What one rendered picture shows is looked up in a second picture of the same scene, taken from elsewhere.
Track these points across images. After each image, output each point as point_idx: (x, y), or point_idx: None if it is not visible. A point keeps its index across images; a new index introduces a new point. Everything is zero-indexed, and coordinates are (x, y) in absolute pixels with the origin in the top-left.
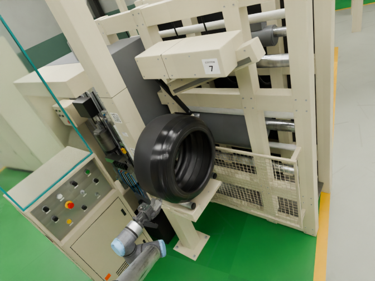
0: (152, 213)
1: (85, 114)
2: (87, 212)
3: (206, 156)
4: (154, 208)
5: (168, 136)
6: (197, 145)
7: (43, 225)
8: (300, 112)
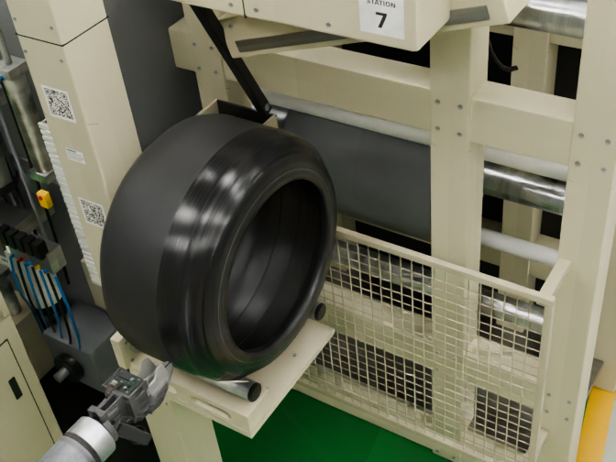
0: (144, 403)
1: None
2: None
3: (302, 252)
4: (150, 389)
5: (225, 190)
6: (280, 214)
7: None
8: (587, 170)
